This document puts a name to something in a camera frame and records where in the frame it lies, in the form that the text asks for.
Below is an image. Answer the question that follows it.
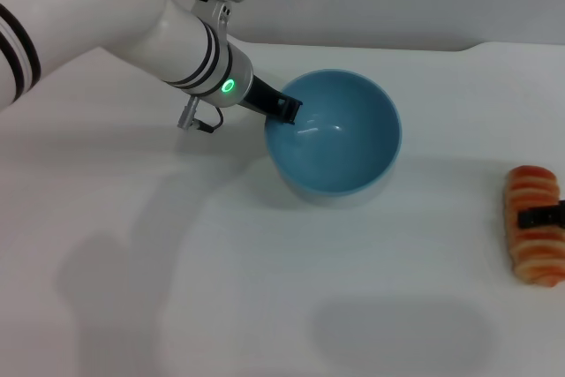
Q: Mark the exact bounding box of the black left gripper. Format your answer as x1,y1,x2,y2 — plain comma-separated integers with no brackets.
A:
239,76,305,126

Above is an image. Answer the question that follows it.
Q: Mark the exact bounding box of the long toy bread loaf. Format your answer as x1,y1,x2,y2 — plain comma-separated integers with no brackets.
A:
502,165,565,286

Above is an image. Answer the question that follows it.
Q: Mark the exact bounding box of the blue bowl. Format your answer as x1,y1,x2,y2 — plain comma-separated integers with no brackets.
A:
263,68,403,208

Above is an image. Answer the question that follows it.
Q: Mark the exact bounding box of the left gripper cable with plug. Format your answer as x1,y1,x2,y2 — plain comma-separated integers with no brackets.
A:
177,96,224,133

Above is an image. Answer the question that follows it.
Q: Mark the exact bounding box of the silver left camera bracket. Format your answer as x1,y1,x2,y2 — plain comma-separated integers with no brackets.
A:
191,0,233,36

